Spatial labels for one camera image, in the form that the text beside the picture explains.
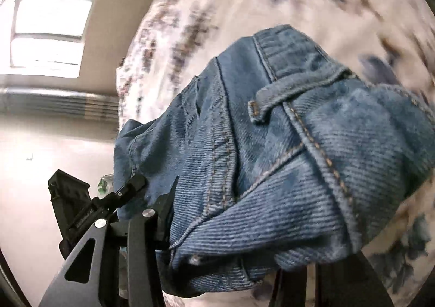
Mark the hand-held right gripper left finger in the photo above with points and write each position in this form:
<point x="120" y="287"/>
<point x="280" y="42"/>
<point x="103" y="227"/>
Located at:
<point x="149" y="228"/>

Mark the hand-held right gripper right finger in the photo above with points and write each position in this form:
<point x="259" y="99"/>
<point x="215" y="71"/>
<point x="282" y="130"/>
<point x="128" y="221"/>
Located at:
<point x="340" y="288"/>

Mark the clear plastic bag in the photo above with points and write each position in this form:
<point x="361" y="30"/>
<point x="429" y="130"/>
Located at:
<point x="106" y="184"/>

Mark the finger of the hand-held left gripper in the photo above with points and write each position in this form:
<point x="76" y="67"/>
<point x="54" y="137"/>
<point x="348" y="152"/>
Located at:
<point x="120" y="193"/>
<point x="69" y="196"/>

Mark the window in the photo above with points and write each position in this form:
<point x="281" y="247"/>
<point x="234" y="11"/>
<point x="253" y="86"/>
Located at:
<point x="54" y="14"/>

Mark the blue denim pants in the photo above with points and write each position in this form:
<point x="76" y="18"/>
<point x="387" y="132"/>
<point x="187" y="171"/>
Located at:
<point x="272" y="157"/>

